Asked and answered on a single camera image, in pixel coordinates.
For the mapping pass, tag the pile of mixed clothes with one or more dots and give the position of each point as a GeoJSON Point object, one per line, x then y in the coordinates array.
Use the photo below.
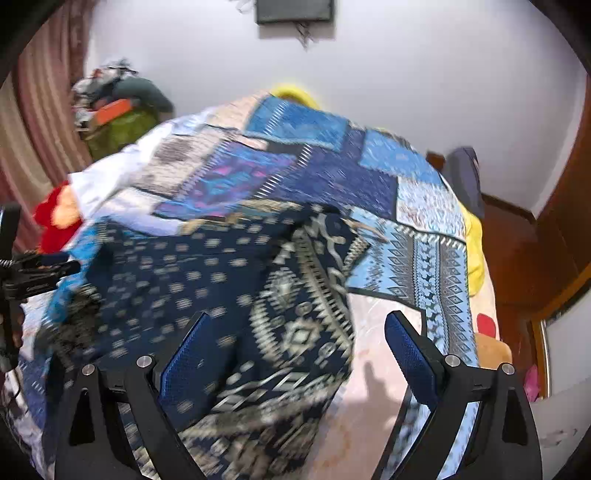
{"type": "Point", "coordinates": [99, 83]}

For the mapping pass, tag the striped brown curtain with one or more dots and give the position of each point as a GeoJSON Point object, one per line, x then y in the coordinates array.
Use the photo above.
{"type": "Point", "coordinates": [37, 115]}

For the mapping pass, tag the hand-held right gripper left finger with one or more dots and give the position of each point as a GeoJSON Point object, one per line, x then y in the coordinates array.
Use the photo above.
{"type": "Point", "coordinates": [194, 364]}

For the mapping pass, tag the blue patchwork quilt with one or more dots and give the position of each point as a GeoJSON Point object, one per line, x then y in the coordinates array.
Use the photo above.
{"type": "Point", "coordinates": [323, 175]}

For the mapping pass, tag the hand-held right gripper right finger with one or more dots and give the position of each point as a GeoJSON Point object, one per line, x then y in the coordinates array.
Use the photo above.
{"type": "Point", "coordinates": [411, 355]}

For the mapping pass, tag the pink printed blanket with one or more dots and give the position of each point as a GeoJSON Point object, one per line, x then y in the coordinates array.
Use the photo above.
{"type": "Point", "coordinates": [369, 415]}

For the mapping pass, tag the orange box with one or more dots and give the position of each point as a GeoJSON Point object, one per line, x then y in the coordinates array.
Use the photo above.
{"type": "Point", "coordinates": [115, 110]}

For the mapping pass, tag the small black wall monitor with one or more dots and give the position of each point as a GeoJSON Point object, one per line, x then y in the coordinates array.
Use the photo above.
{"type": "Point", "coordinates": [295, 10]}

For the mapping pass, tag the red plush toy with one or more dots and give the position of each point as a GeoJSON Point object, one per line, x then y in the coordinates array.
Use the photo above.
{"type": "Point", "coordinates": [53, 226]}

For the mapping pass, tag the green cloth-covered cabinet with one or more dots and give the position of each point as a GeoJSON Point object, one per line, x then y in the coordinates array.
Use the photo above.
{"type": "Point", "coordinates": [122, 134]}

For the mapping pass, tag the brown wooden door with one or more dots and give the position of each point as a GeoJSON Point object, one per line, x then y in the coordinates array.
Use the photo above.
{"type": "Point", "coordinates": [568, 207]}

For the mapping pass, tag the navy patterned hooded garment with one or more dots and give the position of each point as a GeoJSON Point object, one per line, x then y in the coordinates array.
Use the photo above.
{"type": "Point", "coordinates": [184, 277]}

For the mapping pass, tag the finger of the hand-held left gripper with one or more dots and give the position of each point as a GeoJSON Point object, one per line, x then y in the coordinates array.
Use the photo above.
{"type": "Point", "coordinates": [44, 258]}
{"type": "Point", "coordinates": [46, 277]}

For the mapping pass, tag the pink object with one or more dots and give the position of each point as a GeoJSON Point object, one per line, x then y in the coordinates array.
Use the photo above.
{"type": "Point", "coordinates": [532, 383]}

